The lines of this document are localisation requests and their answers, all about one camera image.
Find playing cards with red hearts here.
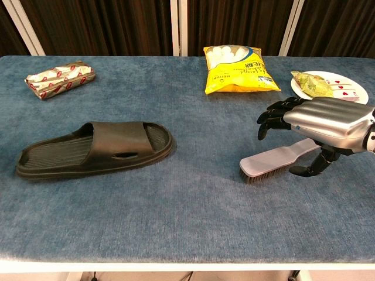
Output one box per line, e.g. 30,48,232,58
323,78,363,103

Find white diagonal frame post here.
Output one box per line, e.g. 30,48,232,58
278,0,305,56
0,0,46,56

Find green snack packet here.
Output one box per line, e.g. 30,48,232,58
291,71,334,99

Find black rubber slipper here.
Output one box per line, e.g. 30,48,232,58
16,121,176,180

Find blue table cloth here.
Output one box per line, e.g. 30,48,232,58
0,55,375,264

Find white round plate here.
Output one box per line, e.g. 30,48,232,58
290,70,369,105

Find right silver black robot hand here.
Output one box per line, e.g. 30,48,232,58
257,96,375,179

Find yellow marshmallow bag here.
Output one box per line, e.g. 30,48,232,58
203,45,282,95

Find grey shoehorn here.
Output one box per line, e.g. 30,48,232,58
239,138,321,184

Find white vertical frame post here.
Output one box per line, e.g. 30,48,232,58
171,0,188,56

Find silver red snack packet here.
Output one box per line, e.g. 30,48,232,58
24,60,97,101

